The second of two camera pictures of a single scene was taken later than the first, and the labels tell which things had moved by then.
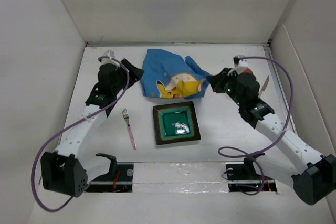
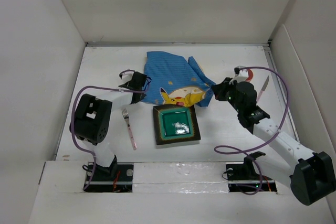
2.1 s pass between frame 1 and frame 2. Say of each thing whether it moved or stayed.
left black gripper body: moved
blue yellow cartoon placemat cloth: moved
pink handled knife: stayed
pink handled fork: stayed
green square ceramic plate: stayed
